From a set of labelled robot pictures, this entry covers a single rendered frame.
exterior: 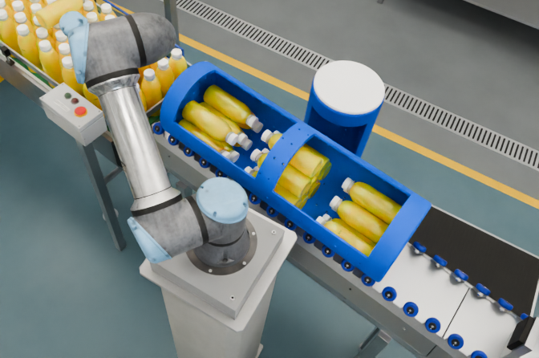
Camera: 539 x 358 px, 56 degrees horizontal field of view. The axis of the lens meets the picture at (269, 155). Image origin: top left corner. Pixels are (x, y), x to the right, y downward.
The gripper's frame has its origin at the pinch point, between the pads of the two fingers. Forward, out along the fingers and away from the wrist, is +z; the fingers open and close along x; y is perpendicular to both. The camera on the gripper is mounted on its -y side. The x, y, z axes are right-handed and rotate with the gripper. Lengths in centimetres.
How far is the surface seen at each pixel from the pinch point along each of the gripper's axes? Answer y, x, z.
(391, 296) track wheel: 118, -5, 9
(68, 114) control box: 2.1, -21.7, -7.2
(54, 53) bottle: -27.4, -7.8, 3.8
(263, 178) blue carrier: 68, 0, -7
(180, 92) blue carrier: 29.3, 5.7, -9.2
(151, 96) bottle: 10.9, 1.5, 11.0
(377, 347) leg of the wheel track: 127, -20, 49
